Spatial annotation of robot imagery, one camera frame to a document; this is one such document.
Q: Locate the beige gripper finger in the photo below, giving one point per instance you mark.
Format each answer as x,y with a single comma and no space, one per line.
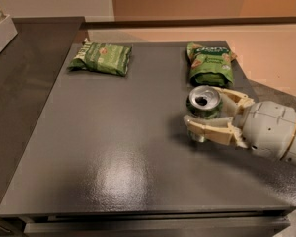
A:
234,102
217,130

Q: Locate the grey robot gripper body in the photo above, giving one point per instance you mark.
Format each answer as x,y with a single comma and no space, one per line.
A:
270,128

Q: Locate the green soda can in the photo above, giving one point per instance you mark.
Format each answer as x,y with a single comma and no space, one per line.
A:
204,102

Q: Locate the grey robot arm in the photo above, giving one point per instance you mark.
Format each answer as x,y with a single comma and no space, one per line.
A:
230,117

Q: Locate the green snack bag right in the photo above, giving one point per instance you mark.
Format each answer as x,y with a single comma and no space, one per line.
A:
210,65

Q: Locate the green chip bag left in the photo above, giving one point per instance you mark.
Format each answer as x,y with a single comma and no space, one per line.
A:
102,57

